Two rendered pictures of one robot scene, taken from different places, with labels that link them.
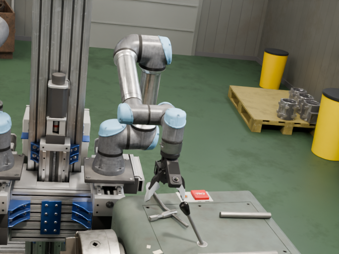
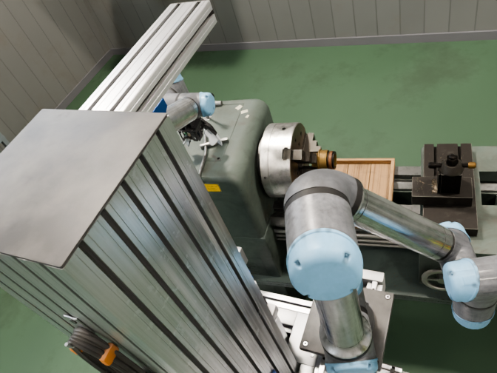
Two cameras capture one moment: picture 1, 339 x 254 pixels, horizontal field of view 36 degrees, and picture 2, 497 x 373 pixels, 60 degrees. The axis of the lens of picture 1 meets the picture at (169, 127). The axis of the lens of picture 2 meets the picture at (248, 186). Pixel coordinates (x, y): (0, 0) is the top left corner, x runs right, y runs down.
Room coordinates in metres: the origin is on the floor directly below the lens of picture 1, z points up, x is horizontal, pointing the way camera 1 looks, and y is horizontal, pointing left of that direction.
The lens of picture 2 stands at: (2.46, 1.08, 2.35)
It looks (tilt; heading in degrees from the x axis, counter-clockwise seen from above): 45 degrees down; 230
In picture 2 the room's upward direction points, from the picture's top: 22 degrees counter-clockwise
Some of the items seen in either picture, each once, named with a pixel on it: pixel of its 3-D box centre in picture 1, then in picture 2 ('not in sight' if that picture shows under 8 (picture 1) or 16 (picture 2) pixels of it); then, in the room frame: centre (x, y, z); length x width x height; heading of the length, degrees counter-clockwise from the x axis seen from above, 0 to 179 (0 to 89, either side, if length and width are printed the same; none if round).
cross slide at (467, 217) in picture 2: not in sight; (448, 186); (1.28, 0.78, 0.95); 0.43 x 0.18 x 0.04; 19
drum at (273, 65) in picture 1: (272, 69); not in sight; (7.99, -1.49, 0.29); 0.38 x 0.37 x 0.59; 104
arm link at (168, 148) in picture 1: (170, 145); not in sight; (1.68, -0.01, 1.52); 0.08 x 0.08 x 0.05
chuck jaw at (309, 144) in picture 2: not in sight; (309, 143); (1.35, 0.24, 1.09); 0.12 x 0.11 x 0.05; 19
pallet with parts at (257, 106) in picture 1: (274, 101); not in sight; (6.63, -1.34, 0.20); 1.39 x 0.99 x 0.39; 13
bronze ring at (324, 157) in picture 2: not in sight; (323, 160); (1.42, 0.33, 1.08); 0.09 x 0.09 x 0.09; 19
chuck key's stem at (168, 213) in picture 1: (163, 215); (214, 143); (1.62, -0.02, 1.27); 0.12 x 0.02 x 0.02; 129
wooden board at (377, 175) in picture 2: not in sight; (356, 191); (1.38, 0.44, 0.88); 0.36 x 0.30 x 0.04; 19
